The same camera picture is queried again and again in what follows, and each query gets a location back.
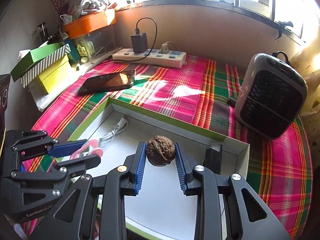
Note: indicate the black smartphone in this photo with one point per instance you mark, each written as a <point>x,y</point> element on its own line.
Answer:
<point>108,82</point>

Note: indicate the grey portable heater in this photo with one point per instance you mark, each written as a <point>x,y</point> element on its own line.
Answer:
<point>271,95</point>

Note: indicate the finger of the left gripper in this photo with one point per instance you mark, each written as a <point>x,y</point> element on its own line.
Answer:
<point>33,144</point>
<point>60,173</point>

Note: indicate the black rectangular device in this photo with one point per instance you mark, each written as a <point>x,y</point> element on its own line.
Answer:
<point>213,158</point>

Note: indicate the green white cardboard box tray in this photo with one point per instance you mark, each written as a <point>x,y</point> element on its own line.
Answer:
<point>160,210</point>

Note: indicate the cream heart curtain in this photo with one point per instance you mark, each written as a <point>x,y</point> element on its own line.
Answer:
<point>306,62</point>

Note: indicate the black charger adapter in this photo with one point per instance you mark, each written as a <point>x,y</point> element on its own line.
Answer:
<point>139,42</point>

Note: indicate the white power strip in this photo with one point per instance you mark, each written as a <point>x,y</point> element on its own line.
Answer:
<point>173,59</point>

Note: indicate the wrinkled brown walnut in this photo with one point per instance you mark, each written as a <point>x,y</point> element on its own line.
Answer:
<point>160,151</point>

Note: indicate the orange storage box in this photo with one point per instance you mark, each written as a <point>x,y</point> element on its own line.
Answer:
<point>89,23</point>

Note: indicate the plaid bed cover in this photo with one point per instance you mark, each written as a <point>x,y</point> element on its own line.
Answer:
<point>279,170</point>

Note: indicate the black heater plug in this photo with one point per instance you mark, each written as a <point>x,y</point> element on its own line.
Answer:
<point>231,101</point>

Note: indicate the green striped box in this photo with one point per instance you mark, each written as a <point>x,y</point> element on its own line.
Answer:
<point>38,60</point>

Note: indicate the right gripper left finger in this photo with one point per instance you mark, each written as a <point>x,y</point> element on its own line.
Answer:
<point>74,215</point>

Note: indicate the yellow box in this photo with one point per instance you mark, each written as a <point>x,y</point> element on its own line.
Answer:
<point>54,75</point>

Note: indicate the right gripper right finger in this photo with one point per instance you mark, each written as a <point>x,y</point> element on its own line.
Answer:
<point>225,200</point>

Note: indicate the white plug in strip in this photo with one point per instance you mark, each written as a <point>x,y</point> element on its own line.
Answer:
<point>165,47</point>

